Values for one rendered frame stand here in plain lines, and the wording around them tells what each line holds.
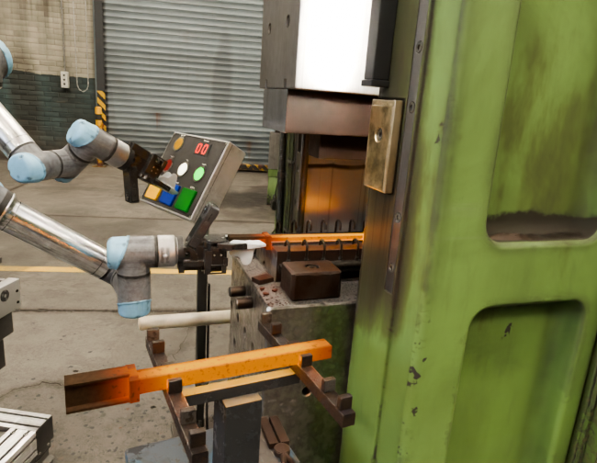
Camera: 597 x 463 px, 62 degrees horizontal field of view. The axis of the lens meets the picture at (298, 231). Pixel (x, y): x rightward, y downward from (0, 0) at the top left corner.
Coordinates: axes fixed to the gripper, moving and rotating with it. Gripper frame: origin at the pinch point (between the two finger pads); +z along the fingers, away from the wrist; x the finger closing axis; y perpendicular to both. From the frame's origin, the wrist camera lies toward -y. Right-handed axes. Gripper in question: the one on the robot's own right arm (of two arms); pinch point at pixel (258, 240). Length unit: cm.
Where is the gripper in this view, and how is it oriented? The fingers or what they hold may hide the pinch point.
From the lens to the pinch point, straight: 123.5
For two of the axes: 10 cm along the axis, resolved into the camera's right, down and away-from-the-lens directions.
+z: 9.5, -0.2, 3.2
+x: 3.2, 2.7, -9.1
